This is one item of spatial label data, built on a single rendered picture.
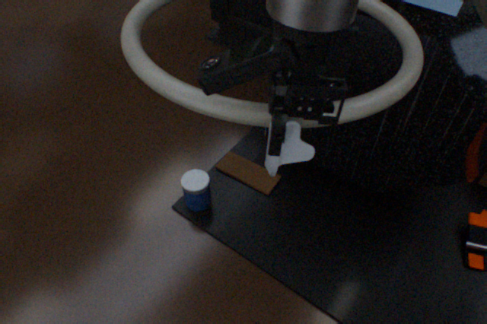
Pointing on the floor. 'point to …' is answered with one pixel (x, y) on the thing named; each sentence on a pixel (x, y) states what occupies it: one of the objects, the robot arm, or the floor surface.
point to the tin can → (196, 189)
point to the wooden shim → (248, 172)
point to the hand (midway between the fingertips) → (268, 152)
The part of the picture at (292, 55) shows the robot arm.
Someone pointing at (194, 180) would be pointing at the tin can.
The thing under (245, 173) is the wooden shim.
